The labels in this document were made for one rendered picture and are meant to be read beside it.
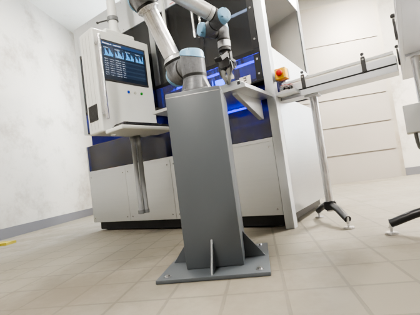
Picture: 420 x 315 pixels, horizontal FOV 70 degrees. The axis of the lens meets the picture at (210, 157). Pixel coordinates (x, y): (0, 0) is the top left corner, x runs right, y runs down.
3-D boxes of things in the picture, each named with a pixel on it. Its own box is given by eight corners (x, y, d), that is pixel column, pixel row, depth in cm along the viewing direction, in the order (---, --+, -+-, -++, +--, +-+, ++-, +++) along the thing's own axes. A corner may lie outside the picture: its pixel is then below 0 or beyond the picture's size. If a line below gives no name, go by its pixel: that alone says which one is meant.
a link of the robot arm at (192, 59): (189, 70, 137) (185, 42, 138) (177, 80, 148) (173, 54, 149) (211, 72, 143) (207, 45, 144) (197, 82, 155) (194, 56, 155)
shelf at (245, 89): (195, 120, 242) (194, 117, 242) (277, 98, 204) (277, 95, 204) (152, 114, 202) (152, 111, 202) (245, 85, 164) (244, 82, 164)
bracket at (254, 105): (259, 120, 202) (257, 100, 203) (264, 119, 201) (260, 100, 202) (235, 115, 174) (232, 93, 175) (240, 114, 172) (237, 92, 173)
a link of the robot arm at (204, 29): (204, 15, 160) (222, 18, 166) (194, 25, 170) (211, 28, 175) (206, 29, 160) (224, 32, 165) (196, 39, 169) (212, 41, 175)
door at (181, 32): (161, 84, 252) (152, 17, 256) (207, 67, 227) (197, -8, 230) (160, 84, 252) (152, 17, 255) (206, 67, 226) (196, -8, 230)
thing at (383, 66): (280, 100, 204) (277, 78, 205) (288, 103, 217) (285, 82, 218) (399, 70, 166) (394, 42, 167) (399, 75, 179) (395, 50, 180)
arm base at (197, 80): (210, 89, 136) (207, 67, 136) (177, 95, 138) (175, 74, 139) (215, 97, 151) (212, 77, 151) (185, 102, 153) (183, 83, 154)
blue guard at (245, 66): (88, 132, 307) (86, 115, 308) (264, 78, 201) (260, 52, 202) (87, 132, 307) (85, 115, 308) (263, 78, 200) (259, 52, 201)
